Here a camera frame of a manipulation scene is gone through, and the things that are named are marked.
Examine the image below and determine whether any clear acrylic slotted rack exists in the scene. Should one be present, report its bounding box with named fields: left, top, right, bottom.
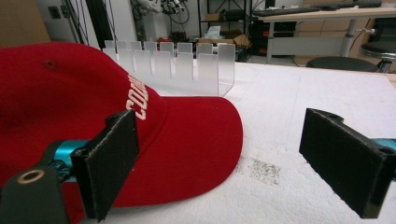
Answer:
left=102, top=39, right=236, bottom=97

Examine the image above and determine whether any light wooden desk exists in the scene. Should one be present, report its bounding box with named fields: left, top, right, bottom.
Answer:
left=257, top=7, right=396, bottom=64

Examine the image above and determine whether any open cardboard box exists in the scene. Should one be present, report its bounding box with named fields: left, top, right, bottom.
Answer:
left=198, top=29, right=252, bottom=47

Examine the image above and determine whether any black metal shelf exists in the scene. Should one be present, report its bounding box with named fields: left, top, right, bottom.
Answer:
left=197, top=0, right=254, bottom=40

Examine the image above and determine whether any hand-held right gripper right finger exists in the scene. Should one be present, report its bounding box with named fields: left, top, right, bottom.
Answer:
left=299, top=107, right=396, bottom=219

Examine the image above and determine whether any brown wooden board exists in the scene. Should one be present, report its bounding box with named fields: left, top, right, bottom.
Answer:
left=0, top=0, right=51, bottom=49

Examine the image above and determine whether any red baseball cap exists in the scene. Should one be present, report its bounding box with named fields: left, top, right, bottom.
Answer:
left=0, top=41, right=244, bottom=224

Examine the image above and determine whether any black round stool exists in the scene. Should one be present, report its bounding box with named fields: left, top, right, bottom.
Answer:
left=361, top=40, right=396, bottom=74
left=305, top=56, right=380, bottom=73

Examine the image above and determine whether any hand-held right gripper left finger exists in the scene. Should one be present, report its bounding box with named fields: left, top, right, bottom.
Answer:
left=42, top=109, right=140, bottom=223

